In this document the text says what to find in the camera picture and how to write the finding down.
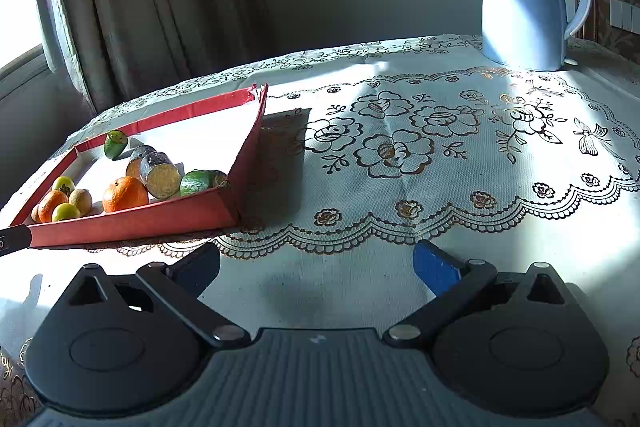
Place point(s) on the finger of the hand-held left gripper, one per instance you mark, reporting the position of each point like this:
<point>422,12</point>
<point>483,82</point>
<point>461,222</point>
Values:
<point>15,239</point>

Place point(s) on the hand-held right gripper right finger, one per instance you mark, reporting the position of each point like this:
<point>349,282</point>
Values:
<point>437,267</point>

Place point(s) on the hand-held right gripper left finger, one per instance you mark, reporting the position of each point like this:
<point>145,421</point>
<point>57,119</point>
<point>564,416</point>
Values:
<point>197,267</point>

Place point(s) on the brown longan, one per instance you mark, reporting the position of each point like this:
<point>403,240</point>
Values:
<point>35,213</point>
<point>81,201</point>

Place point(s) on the orange mandarin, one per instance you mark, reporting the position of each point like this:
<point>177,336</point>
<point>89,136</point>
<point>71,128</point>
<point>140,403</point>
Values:
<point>125,195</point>
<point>50,206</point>

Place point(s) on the green tomato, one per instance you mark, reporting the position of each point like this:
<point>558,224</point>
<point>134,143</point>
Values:
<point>64,184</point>
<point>66,212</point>

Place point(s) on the red cardboard box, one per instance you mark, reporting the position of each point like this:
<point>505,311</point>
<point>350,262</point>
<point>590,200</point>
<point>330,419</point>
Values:
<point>150,224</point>

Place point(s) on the green oval fruit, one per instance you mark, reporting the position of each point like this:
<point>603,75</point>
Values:
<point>115,146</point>
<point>197,183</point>

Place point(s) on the white floral tablecloth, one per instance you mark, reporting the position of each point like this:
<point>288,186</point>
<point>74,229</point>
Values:
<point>400,207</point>

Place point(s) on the sheer lace curtain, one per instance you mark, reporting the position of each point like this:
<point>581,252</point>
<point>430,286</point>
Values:
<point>55,7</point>

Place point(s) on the white wall switch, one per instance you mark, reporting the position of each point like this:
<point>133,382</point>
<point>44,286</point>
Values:
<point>625,14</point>

